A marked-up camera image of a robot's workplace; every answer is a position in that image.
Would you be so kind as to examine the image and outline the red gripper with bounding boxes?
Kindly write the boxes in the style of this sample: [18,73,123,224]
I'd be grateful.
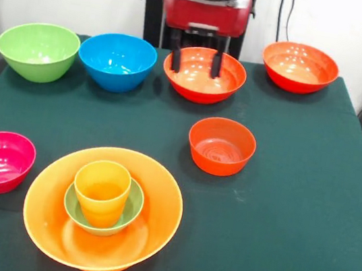
[152,0,254,83]

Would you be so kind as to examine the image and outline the large red bowl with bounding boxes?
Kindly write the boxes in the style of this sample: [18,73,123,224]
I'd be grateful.
[158,41,250,111]
[258,37,344,100]

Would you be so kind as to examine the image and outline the blue bowl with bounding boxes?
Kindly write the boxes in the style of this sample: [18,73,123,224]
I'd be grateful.
[73,28,161,98]

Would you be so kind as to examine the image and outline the small red bowl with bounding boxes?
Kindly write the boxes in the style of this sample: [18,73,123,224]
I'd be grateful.
[183,113,260,181]

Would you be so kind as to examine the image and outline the large orange bowl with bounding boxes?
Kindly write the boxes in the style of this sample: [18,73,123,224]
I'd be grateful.
[15,135,192,271]

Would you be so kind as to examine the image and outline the small green bowl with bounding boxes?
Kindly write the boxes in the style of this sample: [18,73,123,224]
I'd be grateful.
[59,168,148,242]

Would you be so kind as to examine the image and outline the large green bowl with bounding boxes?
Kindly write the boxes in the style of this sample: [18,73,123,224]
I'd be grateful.
[0,16,84,89]

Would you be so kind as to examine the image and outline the orange cup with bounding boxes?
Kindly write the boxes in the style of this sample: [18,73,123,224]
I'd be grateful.
[67,156,135,233]

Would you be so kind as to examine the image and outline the dark green table cloth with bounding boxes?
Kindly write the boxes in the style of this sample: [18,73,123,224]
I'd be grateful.
[0,22,362,271]

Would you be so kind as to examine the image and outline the thick black wall cable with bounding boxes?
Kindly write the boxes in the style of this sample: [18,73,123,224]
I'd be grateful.
[274,0,287,44]

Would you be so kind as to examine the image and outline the thin black wall cable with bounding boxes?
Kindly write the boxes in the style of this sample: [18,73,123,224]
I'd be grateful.
[283,0,297,43]

